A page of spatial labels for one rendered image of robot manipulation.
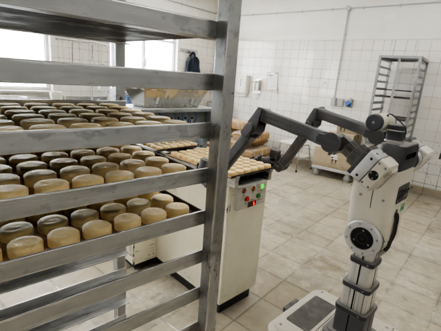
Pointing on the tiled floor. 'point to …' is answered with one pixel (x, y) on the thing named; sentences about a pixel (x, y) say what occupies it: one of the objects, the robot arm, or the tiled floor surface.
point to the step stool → (298, 152)
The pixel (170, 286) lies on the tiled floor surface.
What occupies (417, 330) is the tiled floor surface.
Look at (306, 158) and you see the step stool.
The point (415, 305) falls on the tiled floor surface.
